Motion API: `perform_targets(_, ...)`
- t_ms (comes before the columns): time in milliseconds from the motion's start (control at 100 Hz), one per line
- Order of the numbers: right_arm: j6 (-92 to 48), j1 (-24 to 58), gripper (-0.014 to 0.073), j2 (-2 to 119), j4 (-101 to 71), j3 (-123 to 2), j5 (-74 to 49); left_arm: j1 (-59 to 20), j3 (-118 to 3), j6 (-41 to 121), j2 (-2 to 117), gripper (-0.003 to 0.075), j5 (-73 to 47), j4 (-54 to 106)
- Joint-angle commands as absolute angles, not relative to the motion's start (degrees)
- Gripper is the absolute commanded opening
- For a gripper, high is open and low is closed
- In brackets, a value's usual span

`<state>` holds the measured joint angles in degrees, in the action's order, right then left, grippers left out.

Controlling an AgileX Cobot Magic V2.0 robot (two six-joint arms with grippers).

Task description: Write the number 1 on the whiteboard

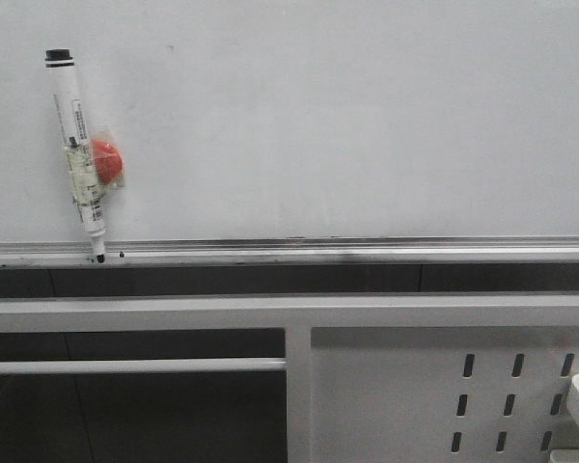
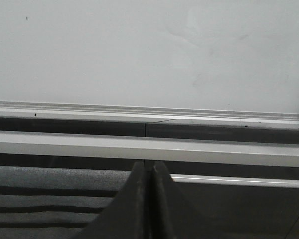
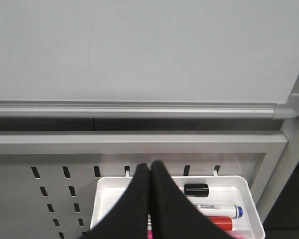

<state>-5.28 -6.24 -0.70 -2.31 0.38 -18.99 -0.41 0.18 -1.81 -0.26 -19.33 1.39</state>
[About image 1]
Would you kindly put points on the red round magnet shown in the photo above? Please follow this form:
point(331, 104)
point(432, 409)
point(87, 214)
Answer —
point(108, 161)

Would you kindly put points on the white whiteboard marker pen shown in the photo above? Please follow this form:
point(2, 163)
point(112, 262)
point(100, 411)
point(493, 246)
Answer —
point(77, 147)

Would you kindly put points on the white whiteboard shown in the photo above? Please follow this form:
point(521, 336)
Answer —
point(277, 119)

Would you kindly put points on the white metal pegboard frame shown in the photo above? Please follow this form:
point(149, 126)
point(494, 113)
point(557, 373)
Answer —
point(437, 378)

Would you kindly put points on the aluminium whiteboard tray rail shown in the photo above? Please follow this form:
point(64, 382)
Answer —
point(335, 250)

